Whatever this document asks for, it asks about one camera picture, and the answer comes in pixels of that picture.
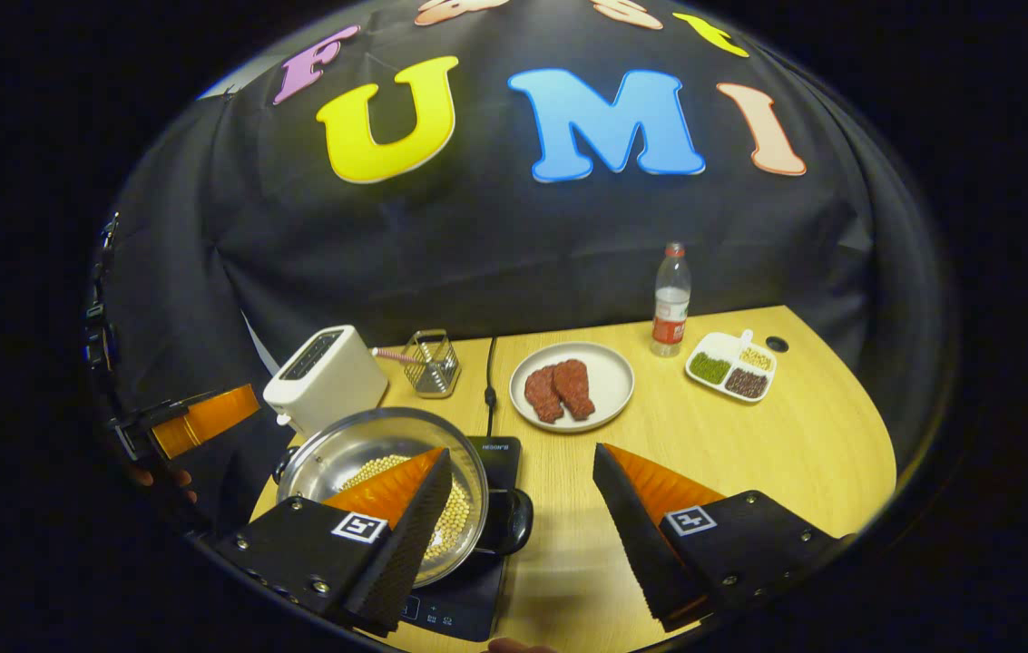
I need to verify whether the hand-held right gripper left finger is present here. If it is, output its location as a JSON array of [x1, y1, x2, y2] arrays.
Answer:
[[214, 446, 455, 638]]

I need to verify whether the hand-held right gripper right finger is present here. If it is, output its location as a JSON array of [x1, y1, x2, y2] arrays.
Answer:
[[592, 443, 841, 633]]

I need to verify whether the black induction cooktop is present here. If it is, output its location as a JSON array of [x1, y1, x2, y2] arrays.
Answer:
[[396, 435, 524, 643]]

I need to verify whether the stainless steel pot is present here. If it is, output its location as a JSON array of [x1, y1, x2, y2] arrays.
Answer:
[[272, 406, 534, 589]]

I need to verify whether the pile of yellow soybeans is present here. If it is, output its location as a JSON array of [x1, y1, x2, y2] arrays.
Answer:
[[338, 453, 471, 563]]

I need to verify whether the white toaster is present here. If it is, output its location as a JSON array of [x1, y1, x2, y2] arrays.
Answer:
[[262, 325, 389, 438]]

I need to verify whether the round white plate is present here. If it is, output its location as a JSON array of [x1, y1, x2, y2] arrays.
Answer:
[[509, 341, 636, 434]]

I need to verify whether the red raw meat slice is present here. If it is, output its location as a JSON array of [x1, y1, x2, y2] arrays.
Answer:
[[524, 365, 565, 424], [553, 359, 596, 421]]

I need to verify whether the white divided bean dish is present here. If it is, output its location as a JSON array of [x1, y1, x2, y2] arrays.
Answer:
[[684, 329, 778, 404]]

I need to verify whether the clear plastic water bottle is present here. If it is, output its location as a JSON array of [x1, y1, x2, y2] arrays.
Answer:
[[651, 241, 692, 358]]

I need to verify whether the metal wire basket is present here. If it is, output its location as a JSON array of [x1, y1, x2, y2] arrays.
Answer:
[[401, 329, 462, 400]]

